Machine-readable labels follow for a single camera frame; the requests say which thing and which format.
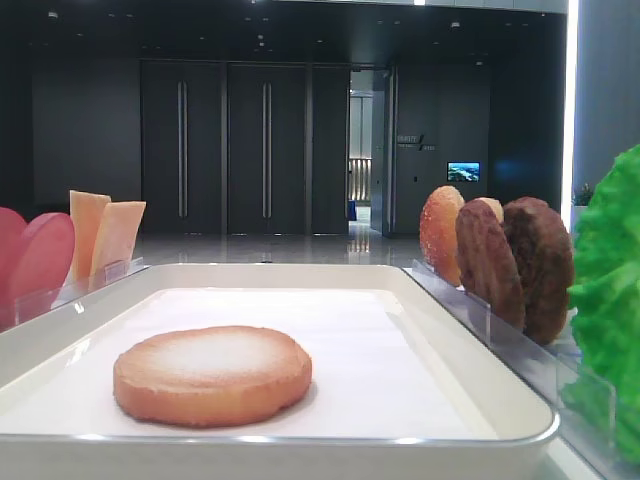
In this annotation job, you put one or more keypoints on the inner brown meat patty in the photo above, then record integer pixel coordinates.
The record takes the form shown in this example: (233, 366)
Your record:
(487, 266)

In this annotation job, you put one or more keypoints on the brown meat patty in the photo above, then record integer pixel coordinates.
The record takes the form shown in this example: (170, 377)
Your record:
(487, 266)
(543, 251)

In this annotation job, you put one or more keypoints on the bread slice on tray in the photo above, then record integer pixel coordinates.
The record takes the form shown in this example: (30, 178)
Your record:
(213, 377)

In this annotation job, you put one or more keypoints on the inner orange cheese slice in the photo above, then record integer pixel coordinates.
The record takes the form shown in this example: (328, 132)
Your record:
(115, 241)

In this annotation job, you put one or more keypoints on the orange cheese slice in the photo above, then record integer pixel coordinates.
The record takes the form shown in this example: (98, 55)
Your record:
(86, 211)
(115, 241)

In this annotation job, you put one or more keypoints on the outer brown meat patty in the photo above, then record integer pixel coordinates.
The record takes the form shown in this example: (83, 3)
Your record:
(543, 251)

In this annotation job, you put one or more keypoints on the outer orange cheese slice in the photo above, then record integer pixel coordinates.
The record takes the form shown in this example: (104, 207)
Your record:
(86, 211)

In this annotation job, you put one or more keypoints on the inner red tomato slice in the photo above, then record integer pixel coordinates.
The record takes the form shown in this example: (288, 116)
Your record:
(40, 259)

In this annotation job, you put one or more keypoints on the red tomato slice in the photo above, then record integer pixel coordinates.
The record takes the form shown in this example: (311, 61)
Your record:
(40, 259)
(13, 226)

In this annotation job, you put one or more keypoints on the outer red tomato slice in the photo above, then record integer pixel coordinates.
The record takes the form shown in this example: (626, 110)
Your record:
(13, 226)

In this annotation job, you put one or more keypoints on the green lettuce leaf in rack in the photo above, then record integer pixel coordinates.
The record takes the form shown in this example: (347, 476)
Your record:
(606, 296)

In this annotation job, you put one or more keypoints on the inner bun top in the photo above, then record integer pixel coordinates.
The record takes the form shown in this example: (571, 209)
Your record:
(437, 232)

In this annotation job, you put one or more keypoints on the bun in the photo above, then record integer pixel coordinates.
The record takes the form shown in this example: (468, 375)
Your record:
(437, 232)
(495, 206)

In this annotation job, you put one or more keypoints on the dark double doors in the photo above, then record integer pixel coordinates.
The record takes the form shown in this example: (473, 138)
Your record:
(244, 148)

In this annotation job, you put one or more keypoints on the white rectangular metal tray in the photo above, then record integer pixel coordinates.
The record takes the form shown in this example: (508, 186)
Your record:
(401, 388)

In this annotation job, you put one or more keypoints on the outer bun top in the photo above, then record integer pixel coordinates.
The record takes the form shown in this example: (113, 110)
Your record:
(495, 206)

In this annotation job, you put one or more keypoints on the left clear acrylic rack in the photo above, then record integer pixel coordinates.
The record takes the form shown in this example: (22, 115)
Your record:
(35, 304)

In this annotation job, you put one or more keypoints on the clear acrylic rack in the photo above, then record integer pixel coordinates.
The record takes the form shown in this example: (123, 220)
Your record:
(525, 345)
(35, 304)

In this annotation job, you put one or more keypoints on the right clear acrylic rack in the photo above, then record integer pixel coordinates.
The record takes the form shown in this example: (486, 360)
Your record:
(525, 345)

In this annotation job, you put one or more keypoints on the wall screen display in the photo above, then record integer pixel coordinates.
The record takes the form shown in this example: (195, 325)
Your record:
(463, 172)

